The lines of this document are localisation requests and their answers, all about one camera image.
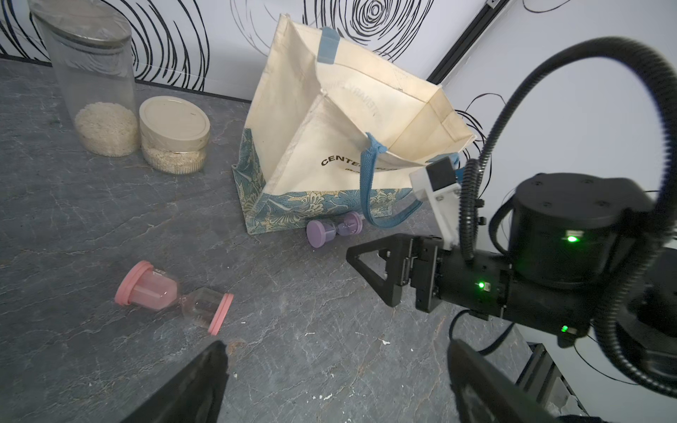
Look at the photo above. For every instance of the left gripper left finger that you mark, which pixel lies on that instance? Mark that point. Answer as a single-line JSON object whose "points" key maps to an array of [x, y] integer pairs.
{"points": [[194, 394]]}

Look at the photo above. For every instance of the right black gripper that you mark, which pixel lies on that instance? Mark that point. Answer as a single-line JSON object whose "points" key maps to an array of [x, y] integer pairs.
{"points": [[485, 285]]}

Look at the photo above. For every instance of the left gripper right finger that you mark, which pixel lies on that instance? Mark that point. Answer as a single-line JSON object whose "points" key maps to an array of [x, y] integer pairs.
{"points": [[484, 394]]}

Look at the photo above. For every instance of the purple hourglass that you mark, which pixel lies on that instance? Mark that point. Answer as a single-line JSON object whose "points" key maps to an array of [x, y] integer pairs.
{"points": [[320, 232]]}

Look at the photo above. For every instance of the pink hourglass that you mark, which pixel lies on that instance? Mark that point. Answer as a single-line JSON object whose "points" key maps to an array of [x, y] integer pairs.
{"points": [[148, 287]]}

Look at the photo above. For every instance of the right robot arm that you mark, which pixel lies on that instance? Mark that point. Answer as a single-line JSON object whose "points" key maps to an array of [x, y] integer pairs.
{"points": [[569, 268]]}

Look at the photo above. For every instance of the cream canvas tote bag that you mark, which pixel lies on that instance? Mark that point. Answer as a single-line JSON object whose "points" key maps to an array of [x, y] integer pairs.
{"points": [[333, 128]]}

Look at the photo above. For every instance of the tall glass jar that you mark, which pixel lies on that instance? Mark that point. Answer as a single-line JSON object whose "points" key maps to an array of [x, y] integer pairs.
{"points": [[90, 48]]}

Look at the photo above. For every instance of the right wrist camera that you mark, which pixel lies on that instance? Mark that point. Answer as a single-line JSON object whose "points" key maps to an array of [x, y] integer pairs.
{"points": [[438, 184]]}

